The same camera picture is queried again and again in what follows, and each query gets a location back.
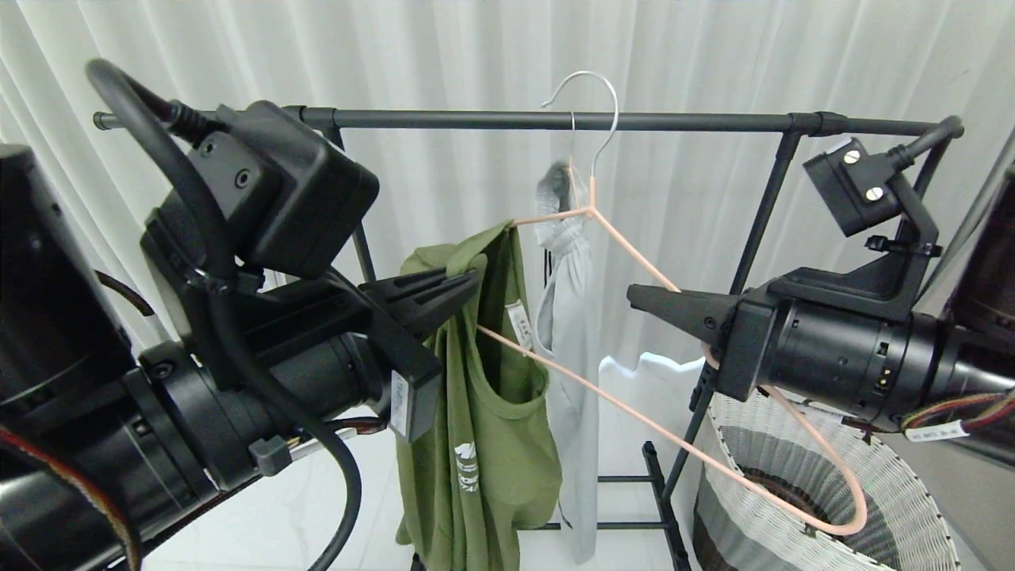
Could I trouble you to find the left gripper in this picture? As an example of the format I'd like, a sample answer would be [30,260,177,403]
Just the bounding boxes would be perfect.
[131,274,443,508]

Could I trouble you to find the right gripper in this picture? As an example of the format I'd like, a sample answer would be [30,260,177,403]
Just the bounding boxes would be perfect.
[714,295,952,433]

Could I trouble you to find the green garment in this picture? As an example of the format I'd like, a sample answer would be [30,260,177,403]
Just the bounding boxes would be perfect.
[395,222,562,571]

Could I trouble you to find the pale grey shorts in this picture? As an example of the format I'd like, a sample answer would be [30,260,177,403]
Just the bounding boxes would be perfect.
[533,163,601,565]

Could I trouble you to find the white laundry basket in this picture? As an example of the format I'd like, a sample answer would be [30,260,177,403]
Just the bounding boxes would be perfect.
[691,389,962,571]

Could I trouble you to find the black clothes rack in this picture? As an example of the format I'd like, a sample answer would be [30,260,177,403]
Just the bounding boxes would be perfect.
[93,107,964,571]

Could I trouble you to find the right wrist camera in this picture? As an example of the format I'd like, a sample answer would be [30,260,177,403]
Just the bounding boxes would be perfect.
[765,136,944,322]

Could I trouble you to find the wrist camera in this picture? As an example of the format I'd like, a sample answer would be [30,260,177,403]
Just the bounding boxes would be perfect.
[141,99,380,334]
[765,136,944,322]

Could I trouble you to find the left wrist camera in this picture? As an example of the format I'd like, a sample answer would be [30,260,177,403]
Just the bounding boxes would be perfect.
[141,99,380,334]

